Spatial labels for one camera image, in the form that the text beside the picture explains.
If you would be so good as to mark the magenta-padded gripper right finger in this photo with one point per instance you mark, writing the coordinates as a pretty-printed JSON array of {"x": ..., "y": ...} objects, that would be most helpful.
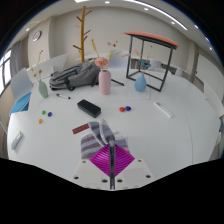
[{"x": 124, "y": 160}]

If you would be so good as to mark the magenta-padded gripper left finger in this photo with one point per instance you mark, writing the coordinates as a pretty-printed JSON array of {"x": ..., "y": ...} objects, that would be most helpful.
[{"x": 100, "y": 160}]

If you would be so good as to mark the grey and pink striped towel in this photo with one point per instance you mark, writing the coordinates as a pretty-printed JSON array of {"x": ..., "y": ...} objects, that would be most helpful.
[{"x": 91, "y": 141}]

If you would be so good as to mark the small red flat bar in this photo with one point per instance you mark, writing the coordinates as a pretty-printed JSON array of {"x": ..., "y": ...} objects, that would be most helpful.
[{"x": 80, "y": 129}]

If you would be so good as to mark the red round magnet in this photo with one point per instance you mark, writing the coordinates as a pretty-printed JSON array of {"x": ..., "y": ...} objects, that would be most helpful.
[{"x": 122, "y": 109}]

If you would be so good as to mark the black rectangular case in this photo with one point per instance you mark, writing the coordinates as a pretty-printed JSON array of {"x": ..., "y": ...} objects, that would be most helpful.
[{"x": 89, "y": 108}]

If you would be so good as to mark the white flat stick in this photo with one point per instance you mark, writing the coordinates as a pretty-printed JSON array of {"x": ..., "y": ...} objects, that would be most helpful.
[{"x": 163, "y": 110}]

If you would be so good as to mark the orange round magnet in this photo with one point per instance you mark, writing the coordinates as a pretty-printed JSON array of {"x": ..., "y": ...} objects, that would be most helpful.
[{"x": 40, "y": 121}]

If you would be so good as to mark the black and white marker pen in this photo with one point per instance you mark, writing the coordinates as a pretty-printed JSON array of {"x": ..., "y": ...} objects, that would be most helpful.
[{"x": 63, "y": 96}]

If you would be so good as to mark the green round magnet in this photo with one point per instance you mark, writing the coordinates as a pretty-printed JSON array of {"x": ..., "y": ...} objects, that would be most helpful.
[{"x": 43, "y": 112}]

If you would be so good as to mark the pink ceramic vase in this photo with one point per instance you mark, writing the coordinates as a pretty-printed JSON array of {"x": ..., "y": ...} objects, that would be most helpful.
[{"x": 104, "y": 82}]

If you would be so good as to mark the blue ceramic vase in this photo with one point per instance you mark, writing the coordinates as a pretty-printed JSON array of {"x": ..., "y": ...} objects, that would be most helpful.
[{"x": 140, "y": 84}]

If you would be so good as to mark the white remote control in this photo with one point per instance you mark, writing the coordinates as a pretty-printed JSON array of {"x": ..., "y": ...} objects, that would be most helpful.
[{"x": 16, "y": 140}]

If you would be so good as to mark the grey backpack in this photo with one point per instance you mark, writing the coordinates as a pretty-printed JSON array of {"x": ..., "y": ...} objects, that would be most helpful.
[{"x": 75, "y": 76}]

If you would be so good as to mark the green ceramic vase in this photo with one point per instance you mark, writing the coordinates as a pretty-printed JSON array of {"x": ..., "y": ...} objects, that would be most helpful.
[{"x": 43, "y": 90}]

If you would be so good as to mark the thin dried stems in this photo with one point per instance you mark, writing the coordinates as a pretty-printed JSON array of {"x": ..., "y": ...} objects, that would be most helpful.
[{"x": 144, "y": 65}]

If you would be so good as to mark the pink flower bouquet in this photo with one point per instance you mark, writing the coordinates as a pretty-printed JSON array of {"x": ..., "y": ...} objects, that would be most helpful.
[{"x": 101, "y": 62}]

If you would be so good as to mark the white chair with blue cushion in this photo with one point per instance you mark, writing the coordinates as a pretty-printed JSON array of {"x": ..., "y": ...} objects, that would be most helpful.
[{"x": 20, "y": 103}]

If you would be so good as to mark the white desk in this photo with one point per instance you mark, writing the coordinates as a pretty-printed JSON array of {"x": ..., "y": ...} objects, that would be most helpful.
[{"x": 55, "y": 65}]

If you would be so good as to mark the dried beige flower stems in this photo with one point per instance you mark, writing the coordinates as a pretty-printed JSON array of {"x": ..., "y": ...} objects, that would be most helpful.
[{"x": 39, "y": 71}]

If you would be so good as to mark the grey curtain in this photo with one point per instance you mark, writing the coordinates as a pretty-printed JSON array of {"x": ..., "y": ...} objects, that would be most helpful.
[{"x": 15, "y": 65}]

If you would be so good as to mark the wooden coat rack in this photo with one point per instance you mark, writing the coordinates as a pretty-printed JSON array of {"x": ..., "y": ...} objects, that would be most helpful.
[{"x": 82, "y": 33}]

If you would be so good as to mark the window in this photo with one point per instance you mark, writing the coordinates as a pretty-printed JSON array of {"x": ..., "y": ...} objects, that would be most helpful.
[{"x": 2, "y": 76}]

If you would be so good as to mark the ceiling lights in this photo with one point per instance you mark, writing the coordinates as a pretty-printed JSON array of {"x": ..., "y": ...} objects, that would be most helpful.
[{"x": 160, "y": 12}]

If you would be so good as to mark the black frame orange-topped side table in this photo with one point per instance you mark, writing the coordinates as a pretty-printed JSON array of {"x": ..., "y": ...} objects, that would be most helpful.
[{"x": 153, "y": 36}]

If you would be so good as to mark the round wall clock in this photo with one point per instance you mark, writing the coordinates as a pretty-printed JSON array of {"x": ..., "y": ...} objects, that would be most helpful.
[{"x": 37, "y": 36}]

